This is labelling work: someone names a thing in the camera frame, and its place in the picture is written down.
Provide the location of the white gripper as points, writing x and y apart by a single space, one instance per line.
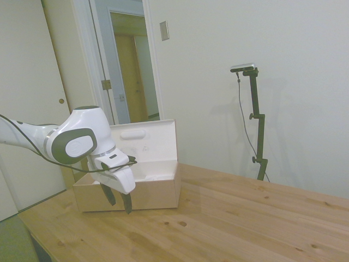
120 174

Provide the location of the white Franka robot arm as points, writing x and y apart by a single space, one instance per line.
79 128

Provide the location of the white cardboard box with lid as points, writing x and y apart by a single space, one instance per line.
152 188

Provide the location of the green upholstered chair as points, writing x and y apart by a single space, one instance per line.
13 240

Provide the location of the brass door hinge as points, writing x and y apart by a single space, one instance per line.
106 84

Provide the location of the brown wooden hallway door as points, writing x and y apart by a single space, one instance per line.
131 79

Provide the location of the grey open door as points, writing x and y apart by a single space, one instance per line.
114 68

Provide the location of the white door with round knob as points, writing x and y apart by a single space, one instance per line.
30 68

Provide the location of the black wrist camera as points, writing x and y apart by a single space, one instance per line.
132 159

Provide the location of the black camera stand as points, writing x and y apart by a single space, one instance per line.
259 122

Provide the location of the white wall switch plate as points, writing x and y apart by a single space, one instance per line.
164 30

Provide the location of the silver camera on stand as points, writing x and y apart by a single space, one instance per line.
243 67

